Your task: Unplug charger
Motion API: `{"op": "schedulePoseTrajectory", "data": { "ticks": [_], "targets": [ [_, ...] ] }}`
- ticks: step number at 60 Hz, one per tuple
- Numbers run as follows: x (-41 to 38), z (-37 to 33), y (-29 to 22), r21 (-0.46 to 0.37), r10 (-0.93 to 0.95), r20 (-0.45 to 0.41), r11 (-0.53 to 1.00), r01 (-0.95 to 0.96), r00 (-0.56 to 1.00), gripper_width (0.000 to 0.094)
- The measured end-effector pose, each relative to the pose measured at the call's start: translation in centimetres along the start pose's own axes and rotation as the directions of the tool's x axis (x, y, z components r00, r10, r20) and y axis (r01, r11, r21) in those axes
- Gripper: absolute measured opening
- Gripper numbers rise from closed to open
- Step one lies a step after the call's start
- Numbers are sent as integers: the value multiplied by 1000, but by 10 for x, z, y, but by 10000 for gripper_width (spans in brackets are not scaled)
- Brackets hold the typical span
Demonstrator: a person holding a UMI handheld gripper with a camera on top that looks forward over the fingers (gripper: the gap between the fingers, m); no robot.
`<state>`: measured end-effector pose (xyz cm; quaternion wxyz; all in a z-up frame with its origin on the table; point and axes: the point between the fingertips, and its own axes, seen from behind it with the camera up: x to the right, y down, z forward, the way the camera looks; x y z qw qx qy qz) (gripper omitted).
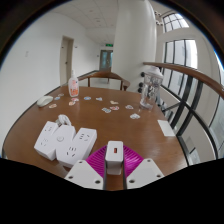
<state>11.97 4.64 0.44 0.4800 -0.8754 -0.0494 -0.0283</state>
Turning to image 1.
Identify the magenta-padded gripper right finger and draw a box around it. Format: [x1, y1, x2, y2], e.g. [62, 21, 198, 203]
[122, 145, 165, 190]

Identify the white computer mouse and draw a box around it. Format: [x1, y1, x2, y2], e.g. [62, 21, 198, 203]
[36, 95, 54, 108]

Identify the beige wall door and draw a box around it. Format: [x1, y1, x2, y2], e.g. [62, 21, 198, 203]
[59, 35, 75, 87]

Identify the small arched black-framed window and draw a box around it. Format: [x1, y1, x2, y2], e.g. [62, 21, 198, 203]
[162, 12, 190, 34]

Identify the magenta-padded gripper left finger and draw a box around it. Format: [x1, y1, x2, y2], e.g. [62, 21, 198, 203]
[64, 145, 108, 191]

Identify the wide black-framed window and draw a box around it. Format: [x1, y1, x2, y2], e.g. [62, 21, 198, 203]
[213, 53, 224, 158]

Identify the white paper card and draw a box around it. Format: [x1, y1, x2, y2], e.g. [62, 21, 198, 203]
[157, 119, 176, 138]

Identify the white power strip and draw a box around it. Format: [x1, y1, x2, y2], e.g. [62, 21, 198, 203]
[33, 120, 98, 169]

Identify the brown wooden chair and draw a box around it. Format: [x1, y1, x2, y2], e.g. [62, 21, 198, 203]
[77, 70, 131, 92]

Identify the white hand sanitizer bottle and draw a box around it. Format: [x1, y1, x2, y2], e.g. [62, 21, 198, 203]
[67, 69, 80, 98]

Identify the glazed double door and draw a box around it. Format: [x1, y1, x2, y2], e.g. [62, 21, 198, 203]
[99, 49, 114, 72]

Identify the coiled white cable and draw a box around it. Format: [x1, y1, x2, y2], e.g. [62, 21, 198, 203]
[54, 114, 73, 128]

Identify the wooden-topped black railing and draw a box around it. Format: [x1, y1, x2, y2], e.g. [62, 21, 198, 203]
[137, 61, 224, 165]

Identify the tall black-framed window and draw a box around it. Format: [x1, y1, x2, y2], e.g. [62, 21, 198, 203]
[163, 38, 198, 98]

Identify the white charger block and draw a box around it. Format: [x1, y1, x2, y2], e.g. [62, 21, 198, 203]
[104, 140, 125, 176]

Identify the clear plastic water bottle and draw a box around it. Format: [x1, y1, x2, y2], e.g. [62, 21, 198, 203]
[139, 65, 164, 111]

